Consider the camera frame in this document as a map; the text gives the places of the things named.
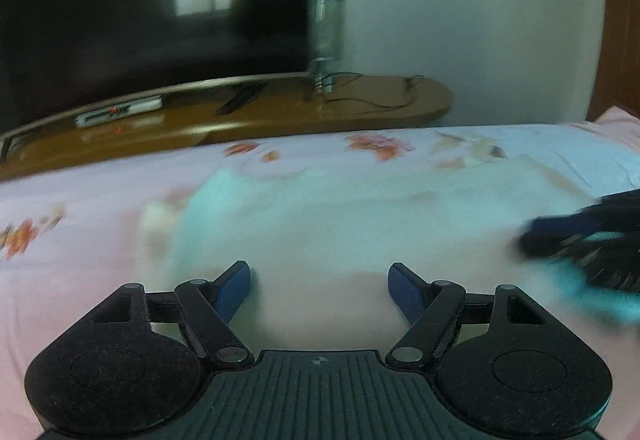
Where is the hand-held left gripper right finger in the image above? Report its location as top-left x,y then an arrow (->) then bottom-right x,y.
386,262 -> 547,368

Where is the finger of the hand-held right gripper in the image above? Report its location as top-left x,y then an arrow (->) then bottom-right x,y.
516,214 -> 626,261

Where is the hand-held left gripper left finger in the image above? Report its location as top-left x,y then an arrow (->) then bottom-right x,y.
91,261 -> 255,367

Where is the light teal white towel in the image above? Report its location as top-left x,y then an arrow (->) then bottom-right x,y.
140,155 -> 601,351

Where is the pink floral bed sheet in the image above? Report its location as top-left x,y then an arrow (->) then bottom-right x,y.
0,106 -> 640,440

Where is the black remote control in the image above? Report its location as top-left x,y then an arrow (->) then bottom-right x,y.
216,84 -> 268,115

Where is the wooden television stand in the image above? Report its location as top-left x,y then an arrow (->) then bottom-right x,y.
0,74 -> 455,181

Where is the silver set-top box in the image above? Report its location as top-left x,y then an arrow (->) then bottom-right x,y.
75,96 -> 164,129

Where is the brown wooden door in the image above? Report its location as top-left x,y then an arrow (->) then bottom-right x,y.
586,0 -> 640,121

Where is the clear glass cup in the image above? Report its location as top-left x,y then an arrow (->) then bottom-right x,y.
306,0 -> 347,99

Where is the black curved television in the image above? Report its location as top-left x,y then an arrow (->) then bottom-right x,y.
0,0 -> 312,135

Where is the black lamp cable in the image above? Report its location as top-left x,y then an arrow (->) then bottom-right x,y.
303,72 -> 427,115

